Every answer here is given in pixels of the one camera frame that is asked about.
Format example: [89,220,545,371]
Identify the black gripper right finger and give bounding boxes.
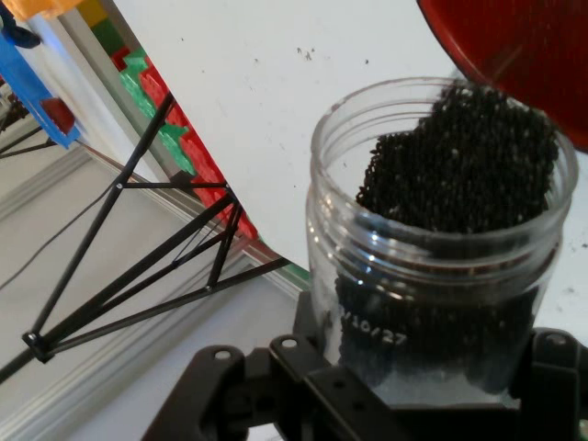
[507,325,588,441]

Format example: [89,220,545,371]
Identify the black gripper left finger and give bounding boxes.
[141,289,391,441]

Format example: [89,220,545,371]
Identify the clear jar of black seeds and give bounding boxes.
[306,75,579,408]

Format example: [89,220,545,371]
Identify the red and green foam blocks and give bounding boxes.
[109,45,261,240]

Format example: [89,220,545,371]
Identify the black tripod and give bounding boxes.
[0,91,295,385]

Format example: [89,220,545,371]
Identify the green puzzle foam block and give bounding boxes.
[119,49,198,175]

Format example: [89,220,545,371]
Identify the red bowl with black rim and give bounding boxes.
[415,0,588,155]

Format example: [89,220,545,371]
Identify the orange foam block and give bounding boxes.
[0,0,84,22]

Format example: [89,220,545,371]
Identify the thin black tripod cable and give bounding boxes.
[0,187,114,300]

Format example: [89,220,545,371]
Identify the blue plastic frame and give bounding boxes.
[0,8,88,151]

